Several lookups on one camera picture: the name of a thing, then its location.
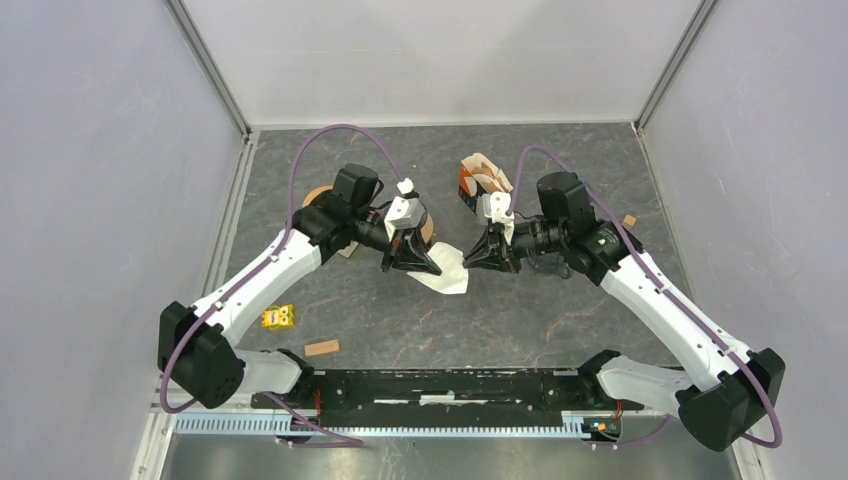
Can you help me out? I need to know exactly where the grey slotted cable duct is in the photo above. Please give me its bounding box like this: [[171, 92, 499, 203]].
[[174, 413, 619, 440]]

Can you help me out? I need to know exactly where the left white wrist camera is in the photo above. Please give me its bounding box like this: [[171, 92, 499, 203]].
[[383, 178, 426, 237]]

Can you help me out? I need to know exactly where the small wooden cube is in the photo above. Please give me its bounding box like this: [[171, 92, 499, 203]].
[[622, 215, 637, 230]]

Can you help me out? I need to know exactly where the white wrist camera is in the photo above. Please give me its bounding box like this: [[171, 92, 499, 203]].
[[383, 178, 426, 237], [476, 192, 515, 244]]

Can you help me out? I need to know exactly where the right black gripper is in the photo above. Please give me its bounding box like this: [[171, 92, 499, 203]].
[[463, 219, 566, 274]]

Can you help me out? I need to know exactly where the white paper coffee filter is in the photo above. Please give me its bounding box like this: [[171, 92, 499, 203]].
[[406, 242, 470, 295]]

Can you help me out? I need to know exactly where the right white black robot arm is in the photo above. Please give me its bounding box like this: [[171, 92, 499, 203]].
[[458, 172, 786, 452]]

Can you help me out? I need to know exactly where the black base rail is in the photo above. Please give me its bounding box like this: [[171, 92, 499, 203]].
[[281, 368, 643, 428]]

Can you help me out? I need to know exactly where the flat wooden block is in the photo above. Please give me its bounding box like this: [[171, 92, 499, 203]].
[[304, 339, 341, 357]]

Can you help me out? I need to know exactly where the colourful toy block pile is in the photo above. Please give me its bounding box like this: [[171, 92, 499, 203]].
[[337, 241, 360, 259]]

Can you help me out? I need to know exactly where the small wooden ring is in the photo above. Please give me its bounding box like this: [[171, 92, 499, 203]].
[[301, 185, 337, 211]]

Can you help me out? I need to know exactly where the clear glass pitcher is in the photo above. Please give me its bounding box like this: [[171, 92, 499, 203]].
[[527, 253, 573, 280]]

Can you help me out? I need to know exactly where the orange coffee filter box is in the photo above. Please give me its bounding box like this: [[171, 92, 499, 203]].
[[458, 152, 513, 213]]

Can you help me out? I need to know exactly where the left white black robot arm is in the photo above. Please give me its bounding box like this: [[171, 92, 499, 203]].
[[158, 164, 444, 413]]

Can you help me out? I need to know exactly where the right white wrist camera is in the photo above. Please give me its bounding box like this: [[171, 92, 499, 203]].
[[476, 192, 515, 244]]

